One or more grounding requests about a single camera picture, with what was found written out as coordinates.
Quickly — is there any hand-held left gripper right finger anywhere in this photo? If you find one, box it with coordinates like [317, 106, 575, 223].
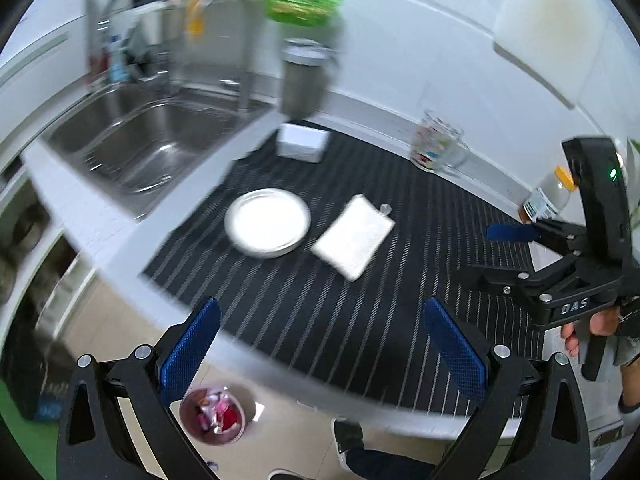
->
[422, 295, 593, 480]

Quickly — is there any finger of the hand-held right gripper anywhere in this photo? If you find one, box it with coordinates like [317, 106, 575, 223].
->
[486, 219, 591, 261]
[465, 267, 552, 307]

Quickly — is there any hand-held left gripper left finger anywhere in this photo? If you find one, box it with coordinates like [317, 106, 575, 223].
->
[57, 297, 223, 480]

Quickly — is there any pink trash bin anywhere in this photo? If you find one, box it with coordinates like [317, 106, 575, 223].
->
[178, 385, 247, 447]

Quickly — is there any person's right hand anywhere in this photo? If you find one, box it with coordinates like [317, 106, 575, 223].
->
[560, 305, 623, 361]

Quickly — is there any jar with yellow lid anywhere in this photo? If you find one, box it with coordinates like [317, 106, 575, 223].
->
[517, 166, 581, 225]

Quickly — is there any printed glass mug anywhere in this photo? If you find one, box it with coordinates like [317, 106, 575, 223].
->
[410, 109, 471, 173]

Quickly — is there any black striped mat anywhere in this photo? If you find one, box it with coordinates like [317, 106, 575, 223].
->
[142, 130, 546, 418]

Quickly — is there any person's leg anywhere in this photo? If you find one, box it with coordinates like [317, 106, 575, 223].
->
[345, 447, 441, 480]
[612, 335, 640, 413]

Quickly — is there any white round plate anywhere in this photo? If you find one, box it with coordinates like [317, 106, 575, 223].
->
[224, 188, 312, 259]

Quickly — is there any white folded towel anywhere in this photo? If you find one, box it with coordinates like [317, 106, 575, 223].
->
[310, 195, 396, 282]

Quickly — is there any white storage rack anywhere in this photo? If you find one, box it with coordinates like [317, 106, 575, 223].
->
[0, 175, 96, 361]

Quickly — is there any green floor mat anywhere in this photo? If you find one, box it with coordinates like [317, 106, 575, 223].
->
[0, 380, 61, 480]

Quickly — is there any stainless steel sink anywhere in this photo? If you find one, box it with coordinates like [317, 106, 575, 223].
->
[37, 82, 276, 221]

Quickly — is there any white plastic box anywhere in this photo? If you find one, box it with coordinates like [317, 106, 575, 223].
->
[276, 122, 331, 164]

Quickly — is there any grey tumbler with lid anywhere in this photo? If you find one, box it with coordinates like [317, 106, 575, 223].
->
[280, 37, 341, 118]

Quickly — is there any chrome gooseneck faucet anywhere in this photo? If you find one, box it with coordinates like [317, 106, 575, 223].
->
[192, 0, 256, 113]

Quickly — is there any blue label bottle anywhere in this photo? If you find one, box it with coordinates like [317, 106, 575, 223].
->
[107, 35, 128, 83]

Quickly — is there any grey rag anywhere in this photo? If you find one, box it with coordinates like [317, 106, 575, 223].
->
[125, 25, 151, 81]

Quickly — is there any green plastic basket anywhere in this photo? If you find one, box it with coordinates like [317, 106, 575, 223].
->
[264, 0, 345, 26]

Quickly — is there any yellow hanging cloth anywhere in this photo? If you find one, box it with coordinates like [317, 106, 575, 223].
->
[186, 0, 206, 36]

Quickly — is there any white appliance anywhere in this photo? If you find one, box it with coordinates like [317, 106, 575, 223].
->
[0, 15, 96, 161]

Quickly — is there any chrome pull-down faucet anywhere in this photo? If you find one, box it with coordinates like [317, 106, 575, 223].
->
[90, 0, 171, 91]

